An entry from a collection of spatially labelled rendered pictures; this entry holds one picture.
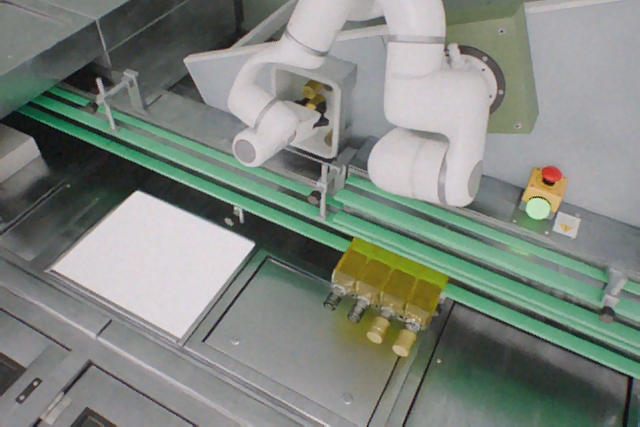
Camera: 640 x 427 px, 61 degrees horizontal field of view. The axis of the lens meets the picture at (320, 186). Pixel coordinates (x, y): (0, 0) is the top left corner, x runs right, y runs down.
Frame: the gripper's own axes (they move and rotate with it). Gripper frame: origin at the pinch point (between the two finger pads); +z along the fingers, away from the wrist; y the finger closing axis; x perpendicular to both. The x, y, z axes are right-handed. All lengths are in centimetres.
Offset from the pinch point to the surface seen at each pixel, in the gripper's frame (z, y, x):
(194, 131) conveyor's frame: -1.8, -32.3, -17.8
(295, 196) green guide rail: -7.1, 2.3, -20.9
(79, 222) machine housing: -23, -53, -46
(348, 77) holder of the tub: -1.7, 8.0, 10.4
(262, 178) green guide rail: -5.7, -8.0, -20.6
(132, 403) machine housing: -53, -7, -55
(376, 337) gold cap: -29, 35, -29
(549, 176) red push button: -1, 54, 4
